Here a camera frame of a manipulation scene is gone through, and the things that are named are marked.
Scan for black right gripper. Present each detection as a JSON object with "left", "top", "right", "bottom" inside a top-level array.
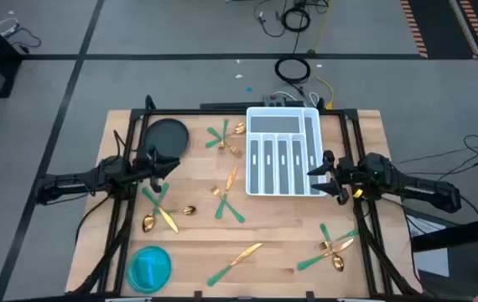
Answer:
[{"left": 307, "top": 149, "right": 364, "bottom": 207}]

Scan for yellow floor cable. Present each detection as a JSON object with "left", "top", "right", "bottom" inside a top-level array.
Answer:
[{"left": 314, "top": 74, "right": 335, "bottom": 111}]

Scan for white paper sheet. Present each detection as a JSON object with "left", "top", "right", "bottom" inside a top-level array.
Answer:
[{"left": 406, "top": 213, "right": 450, "bottom": 278}]

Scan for white plastic cutlery tray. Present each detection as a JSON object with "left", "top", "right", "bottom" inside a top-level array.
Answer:
[{"left": 245, "top": 106, "right": 328, "bottom": 197}]

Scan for black cable white plug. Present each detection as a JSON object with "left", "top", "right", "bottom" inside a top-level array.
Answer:
[{"left": 253, "top": 0, "right": 290, "bottom": 39}]

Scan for blue plastic bowl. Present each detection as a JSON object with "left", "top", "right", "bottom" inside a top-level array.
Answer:
[{"left": 127, "top": 245, "right": 173, "bottom": 294}]

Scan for yellow hanging cable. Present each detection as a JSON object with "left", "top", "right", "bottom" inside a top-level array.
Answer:
[{"left": 310, "top": 0, "right": 333, "bottom": 55}]

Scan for black cable with plug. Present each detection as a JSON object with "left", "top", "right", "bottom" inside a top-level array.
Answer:
[{"left": 10, "top": 32, "right": 43, "bottom": 55}]

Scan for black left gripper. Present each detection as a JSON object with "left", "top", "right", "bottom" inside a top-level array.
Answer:
[{"left": 136, "top": 145, "right": 181, "bottom": 195}]

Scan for gold knife green handle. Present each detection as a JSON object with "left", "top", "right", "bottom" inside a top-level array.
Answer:
[
  {"left": 206, "top": 242, "right": 263, "bottom": 289},
  {"left": 297, "top": 237, "right": 356, "bottom": 272},
  {"left": 215, "top": 164, "right": 239, "bottom": 221},
  {"left": 141, "top": 186, "right": 180, "bottom": 235}
]

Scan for black round plate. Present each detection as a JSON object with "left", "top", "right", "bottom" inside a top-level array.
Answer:
[{"left": 143, "top": 117, "right": 190, "bottom": 160}]

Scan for black desk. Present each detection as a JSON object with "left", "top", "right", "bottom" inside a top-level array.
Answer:
[{"left": 410, "top": 211, "right": 478, "bottom": 302}]

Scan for thin white cable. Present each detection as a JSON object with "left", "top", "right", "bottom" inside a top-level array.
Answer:
[{"left": 272, "top": 90, "right": 320, "bottom": 108}]

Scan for small gold spoon green handle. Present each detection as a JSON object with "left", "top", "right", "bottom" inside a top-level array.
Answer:
[{"left": 153, "top": 205, "right": 197, "bottom": 216}]

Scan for coiled black cable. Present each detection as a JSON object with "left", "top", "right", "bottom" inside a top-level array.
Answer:
[
  {"left": 280, "top": 7, "right": 311, "bottom": 34},
  {"left": 273, "top": 57, "right": 312, "bottom": 85}
]

